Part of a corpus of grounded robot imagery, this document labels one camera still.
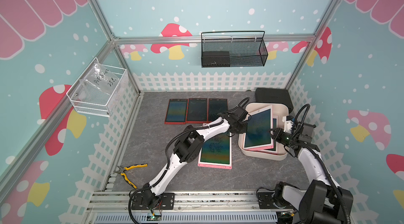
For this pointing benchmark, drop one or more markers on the black mesh wall basket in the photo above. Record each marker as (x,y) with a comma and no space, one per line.
(246,48)

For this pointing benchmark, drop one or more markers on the white plastic storage box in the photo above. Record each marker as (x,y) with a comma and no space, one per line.
(280,153)

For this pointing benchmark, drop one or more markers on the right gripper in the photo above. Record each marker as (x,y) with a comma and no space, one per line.
(279,131)

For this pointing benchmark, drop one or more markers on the black plastic tool case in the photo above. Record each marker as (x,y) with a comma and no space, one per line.
(274,96)

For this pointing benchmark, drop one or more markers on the clear plastic bag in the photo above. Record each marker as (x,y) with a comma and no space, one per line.
(100,79)

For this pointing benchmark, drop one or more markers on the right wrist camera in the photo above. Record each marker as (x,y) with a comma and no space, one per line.
(289,122)

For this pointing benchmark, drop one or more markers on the black box in basket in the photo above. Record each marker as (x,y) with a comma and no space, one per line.
(215,59)

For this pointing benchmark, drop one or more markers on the red writing tablet top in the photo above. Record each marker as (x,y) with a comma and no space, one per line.
(176,112)

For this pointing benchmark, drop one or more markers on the white wire wall basket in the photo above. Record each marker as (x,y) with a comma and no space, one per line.
(95,103)

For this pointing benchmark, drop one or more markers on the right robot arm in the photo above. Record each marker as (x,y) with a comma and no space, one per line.
(324,201)

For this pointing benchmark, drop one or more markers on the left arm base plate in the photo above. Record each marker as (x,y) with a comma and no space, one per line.
(164,201)

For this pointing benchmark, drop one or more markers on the pink writing tablet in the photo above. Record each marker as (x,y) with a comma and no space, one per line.
(272,150)
(259,128)
(216,150)

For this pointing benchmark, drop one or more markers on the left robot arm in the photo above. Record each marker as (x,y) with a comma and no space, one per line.
(185,148)

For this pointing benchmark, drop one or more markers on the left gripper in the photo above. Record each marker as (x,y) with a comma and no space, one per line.
(244,129)

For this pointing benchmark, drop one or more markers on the green circuit board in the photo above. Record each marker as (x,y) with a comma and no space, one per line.
(154,217)

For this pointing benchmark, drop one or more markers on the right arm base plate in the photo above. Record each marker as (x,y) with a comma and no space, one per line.
(266,201)

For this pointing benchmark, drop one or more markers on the red writing tablet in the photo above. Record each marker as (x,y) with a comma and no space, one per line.
(197,111)
(216,106)
(176,112)

